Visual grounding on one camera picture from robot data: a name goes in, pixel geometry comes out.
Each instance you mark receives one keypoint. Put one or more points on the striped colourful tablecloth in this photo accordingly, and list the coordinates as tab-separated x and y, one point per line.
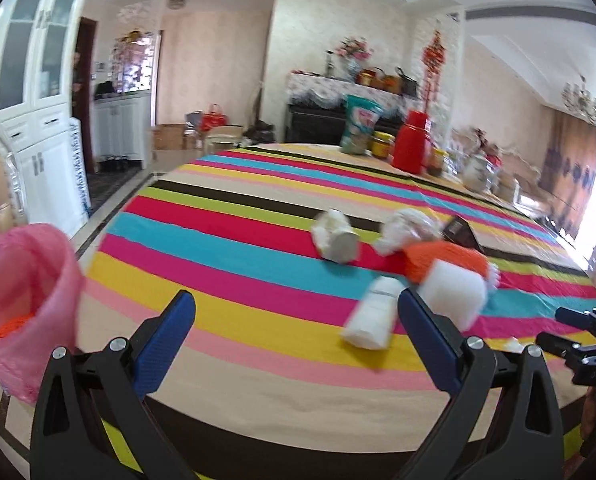
264	387

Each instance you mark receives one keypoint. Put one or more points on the white paper cup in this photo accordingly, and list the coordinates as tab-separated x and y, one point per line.
334	237

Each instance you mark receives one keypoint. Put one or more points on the teal snack bag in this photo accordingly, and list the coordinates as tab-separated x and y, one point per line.
361	117

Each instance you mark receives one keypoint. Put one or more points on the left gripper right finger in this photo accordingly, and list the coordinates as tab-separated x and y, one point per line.
502	419

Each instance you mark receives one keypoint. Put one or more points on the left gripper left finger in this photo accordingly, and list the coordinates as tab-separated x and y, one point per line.
91	419

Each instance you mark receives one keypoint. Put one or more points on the crumpled clear plastic bag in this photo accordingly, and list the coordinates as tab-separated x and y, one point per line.
403	228

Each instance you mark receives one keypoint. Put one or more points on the red handbag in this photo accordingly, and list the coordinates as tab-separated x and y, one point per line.
213	118

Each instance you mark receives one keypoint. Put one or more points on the black piano with lace cover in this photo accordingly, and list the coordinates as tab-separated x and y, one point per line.
315	110

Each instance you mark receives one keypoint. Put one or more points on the red thermos jug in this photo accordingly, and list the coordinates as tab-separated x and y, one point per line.
413	144

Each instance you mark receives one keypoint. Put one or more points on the white low cabinet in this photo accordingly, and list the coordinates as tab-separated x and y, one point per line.
121	126

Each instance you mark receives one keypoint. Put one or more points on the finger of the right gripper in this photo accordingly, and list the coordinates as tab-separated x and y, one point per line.
569	350
582	320

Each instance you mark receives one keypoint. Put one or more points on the orange foam fruit net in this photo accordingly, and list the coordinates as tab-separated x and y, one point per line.
415	261

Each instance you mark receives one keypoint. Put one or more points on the flower vase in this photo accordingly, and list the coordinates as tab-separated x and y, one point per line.
353	53

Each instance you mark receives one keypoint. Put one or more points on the brown curtain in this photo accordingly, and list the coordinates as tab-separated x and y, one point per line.
569	171

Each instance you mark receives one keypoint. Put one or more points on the white porcelain teapot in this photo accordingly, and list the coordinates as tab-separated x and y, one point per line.
478	174

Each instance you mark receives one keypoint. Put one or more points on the pink trash bag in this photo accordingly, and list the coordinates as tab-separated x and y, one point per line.
40	289

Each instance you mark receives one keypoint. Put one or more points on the white foam block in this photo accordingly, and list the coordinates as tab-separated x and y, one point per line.
454	292

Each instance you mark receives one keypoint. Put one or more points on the white tissue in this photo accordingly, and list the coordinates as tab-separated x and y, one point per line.
513	345

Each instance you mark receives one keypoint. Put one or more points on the white paper sachet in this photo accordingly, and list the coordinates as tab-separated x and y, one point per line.
371	323

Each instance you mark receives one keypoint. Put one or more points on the black cardboard box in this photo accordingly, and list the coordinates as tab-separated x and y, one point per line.
458	231

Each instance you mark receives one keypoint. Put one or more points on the white glass door cabinet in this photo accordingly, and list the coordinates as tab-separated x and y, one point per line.
37	42

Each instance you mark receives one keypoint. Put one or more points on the dark pickle jar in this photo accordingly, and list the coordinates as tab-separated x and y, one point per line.
436	162

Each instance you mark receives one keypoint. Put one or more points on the red chinese knot decoration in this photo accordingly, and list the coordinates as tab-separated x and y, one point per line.
433	60

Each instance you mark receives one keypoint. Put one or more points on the yellow lid jar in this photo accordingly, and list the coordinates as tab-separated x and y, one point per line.
382	145

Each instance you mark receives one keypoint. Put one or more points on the chandelier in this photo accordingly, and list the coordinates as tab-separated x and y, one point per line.
578	100

